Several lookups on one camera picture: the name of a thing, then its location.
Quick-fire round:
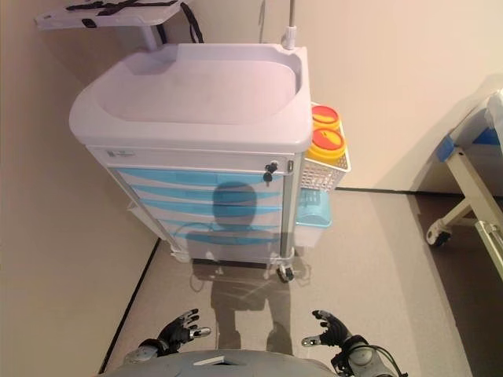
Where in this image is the white bed caster wheel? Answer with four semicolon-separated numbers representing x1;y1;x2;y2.
426;229;452;248

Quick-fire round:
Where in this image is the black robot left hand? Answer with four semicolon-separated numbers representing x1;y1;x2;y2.
159;308;212;349

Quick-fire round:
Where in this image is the translucent plastic bin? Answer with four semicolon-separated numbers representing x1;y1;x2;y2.
292;223;327;249

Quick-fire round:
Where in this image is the metal IV pole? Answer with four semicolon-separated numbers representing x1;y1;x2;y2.
283;0;298;51

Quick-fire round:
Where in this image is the light blue plastic bin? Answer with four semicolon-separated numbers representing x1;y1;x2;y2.
294;188;334;229

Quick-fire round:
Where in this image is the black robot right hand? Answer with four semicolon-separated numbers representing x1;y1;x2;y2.
300;309;354;350

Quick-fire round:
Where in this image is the grey cart caster wheel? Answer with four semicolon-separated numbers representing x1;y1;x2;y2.
277;262;296;284

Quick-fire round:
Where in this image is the blue striped cart drawer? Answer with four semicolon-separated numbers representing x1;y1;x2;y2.
125;184;285;202
109;167;286;188

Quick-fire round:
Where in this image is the black strap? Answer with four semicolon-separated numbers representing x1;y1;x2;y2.
64;0;174;16

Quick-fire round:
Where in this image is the white overbed table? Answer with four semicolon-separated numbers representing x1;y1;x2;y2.
34;0;185;52

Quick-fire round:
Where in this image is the hospital bed frame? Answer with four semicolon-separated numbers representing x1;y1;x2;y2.
426;72;503;276

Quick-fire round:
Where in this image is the white medical cart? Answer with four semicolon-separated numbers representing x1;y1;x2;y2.
68;42;311;284

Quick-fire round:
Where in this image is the grey robot torso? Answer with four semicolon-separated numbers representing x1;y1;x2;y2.
97;348;347;377

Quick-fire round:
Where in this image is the yellow sharps container red lid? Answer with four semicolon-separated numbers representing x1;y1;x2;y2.
311;104;341;130
305;127;347;162

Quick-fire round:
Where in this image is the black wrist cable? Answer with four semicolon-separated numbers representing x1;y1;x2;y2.
376;345;408;377

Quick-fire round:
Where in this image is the white wire basket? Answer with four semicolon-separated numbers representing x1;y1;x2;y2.
300;101;353;192

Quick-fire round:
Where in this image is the white drawer with blue front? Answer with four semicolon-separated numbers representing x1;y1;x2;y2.
133;198;284;221

